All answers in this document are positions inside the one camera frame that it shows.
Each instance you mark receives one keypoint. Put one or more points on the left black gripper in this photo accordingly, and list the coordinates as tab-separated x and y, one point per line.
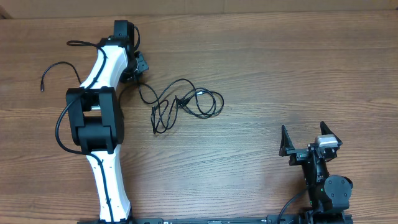
142	64

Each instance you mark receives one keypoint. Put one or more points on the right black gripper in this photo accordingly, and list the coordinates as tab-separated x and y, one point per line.
298	155

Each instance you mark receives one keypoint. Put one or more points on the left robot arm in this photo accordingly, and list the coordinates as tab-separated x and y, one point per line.
96	118

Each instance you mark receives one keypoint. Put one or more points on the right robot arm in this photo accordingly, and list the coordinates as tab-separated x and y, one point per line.
328	194

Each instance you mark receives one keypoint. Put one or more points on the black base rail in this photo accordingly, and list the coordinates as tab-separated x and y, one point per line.
270	219

